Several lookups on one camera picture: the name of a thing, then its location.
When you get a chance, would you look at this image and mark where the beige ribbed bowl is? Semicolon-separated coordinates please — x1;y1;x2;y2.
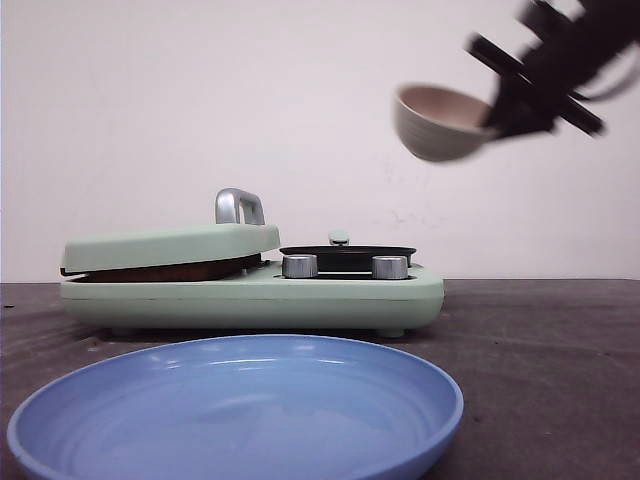
392;83;498;162

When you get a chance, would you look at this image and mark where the black frying pan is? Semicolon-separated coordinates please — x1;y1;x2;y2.
279;244;416;272

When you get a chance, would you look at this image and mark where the mint green hinged lid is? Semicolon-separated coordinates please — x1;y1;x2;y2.
60;188;281;276

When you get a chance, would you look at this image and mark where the right silver control knob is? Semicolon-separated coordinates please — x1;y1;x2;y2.
371;255;409;280

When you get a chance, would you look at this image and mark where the mint green breakfast maker base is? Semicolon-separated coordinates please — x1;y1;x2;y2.
60;262;444;336

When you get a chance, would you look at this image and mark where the white bread slice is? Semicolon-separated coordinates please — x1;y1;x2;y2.
78;254;262;283

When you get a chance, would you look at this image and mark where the left silver control knob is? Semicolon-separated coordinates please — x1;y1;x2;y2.
282;254;319;279

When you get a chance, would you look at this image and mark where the blue plate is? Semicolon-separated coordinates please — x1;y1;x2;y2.
7;335;464;479

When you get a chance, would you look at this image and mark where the silver control knob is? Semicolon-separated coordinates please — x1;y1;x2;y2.
282;254;319;279
371;255;409;280

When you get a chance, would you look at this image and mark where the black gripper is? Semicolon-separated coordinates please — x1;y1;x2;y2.
467;1;639;140

